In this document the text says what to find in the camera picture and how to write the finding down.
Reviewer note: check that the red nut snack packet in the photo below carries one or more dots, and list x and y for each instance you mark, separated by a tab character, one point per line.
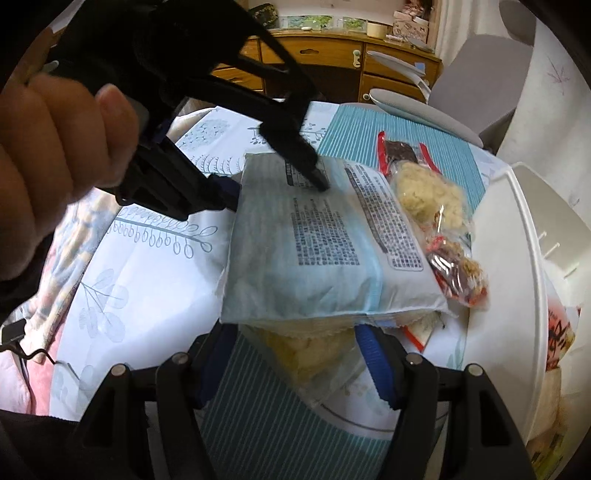
457	272

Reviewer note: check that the clear packet of yellow biscuits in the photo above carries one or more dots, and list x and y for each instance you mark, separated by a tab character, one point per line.
429	194

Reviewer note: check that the brownie packet with red ends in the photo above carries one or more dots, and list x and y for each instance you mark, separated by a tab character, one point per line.
401	151

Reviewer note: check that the person's left hand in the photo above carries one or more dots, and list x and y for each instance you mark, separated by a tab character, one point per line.
55	161

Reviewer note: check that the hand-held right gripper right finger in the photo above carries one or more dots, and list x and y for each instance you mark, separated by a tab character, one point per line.
374	364

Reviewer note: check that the grey office chair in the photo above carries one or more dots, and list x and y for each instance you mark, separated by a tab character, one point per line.
475	78

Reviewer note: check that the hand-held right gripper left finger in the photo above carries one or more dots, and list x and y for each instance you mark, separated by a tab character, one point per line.
217	364

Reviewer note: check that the floral blanket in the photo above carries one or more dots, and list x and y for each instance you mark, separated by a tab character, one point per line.
60	258

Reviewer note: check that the black patterned bag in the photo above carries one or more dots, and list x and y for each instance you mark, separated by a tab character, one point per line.
263	14

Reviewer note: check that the pale yellow mug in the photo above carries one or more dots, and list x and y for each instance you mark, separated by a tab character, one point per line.
376	29

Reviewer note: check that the white plastic tray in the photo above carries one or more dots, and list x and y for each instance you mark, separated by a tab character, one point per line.
512	286

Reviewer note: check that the clear packet of noodle crisps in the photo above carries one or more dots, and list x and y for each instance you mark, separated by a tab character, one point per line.
304	355

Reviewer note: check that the white floral curtain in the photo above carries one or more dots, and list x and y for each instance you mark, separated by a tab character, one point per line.
554	92

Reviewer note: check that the printed cardboard box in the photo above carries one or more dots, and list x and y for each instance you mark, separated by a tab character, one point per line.
415	27

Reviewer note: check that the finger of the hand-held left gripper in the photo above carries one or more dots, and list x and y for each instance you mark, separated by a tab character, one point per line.
184	194
295	138

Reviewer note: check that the wooden desk with drawers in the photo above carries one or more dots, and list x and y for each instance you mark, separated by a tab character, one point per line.
323	53

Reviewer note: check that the small red white packet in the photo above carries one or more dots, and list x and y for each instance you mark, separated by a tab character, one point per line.
420	330

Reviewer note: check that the pale blue white snack packet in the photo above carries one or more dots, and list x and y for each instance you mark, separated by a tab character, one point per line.
332	258

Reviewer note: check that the teal printed tablecloth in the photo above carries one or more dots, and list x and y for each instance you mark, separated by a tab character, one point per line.
152	286

